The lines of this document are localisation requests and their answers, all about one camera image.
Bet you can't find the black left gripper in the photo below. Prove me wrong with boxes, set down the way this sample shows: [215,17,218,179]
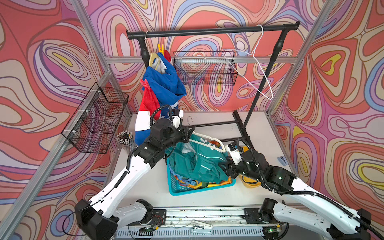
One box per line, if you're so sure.
[160,125,196,152]

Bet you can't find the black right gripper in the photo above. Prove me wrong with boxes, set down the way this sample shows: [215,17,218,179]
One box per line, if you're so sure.
[217,156,263,183]

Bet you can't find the teal green jacket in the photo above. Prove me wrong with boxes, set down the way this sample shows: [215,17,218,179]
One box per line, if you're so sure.
[166,135,229,184]

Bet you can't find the white wire hanger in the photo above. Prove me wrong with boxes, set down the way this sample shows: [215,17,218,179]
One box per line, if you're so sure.
[221,24,274,101]

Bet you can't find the metal hanger of teal jacket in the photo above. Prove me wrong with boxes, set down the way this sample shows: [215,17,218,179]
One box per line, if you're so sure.
[190,131,226,153]

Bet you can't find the rainbow patchwork jacket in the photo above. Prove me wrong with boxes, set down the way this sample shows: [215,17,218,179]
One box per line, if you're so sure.
[171,175,234,190]

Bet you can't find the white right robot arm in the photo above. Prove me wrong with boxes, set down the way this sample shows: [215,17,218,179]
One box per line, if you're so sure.
[222,142,384,240]

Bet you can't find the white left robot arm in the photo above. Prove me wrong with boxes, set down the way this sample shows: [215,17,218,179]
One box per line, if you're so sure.
[75,119,195,240]

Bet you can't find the yellow plastic tray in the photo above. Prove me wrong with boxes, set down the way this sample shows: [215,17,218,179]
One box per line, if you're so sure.
[241,146,261,189]

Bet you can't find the blue clothespin on table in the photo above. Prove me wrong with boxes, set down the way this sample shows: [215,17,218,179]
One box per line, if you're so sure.
[278,156,288,166]

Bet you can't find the blue white red jacket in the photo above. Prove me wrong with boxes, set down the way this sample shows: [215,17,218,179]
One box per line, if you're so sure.
[135,53,187,145]

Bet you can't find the teal plastic basket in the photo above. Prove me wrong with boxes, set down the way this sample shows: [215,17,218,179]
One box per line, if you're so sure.
[167,160,236,197]

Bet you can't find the clear pencil cup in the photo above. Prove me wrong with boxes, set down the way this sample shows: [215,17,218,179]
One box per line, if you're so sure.
[116,131,134,147]

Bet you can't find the red clothespin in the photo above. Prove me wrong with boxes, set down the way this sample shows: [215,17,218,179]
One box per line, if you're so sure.
[140,79,151,91]

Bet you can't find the yellow clothespin on blue jacket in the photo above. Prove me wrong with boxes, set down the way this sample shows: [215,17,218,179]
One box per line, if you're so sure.
[158,44,165,55]

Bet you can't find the black clothes rack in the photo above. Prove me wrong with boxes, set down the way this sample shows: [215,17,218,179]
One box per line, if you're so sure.
[127,21,301,140]

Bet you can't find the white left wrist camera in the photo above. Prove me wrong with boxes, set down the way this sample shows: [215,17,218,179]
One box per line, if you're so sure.
[172,109,184,130]

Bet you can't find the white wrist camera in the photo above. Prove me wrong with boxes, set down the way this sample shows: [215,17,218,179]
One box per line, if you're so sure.
[226,143,242,166]
[172,109,184,130]

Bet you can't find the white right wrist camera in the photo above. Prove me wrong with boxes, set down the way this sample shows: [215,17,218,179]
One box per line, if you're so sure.
[226,143,242,166]

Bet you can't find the black wire basket rear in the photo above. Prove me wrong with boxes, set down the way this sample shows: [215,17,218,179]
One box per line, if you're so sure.
[173,51,238,86]

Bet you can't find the black wire basket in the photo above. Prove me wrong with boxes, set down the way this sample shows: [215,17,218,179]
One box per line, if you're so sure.
[173,51,238,86]
[61,83,129,154]

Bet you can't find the black wire basket left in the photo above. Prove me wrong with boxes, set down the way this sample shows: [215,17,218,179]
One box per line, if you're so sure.
[61,83,129,154]

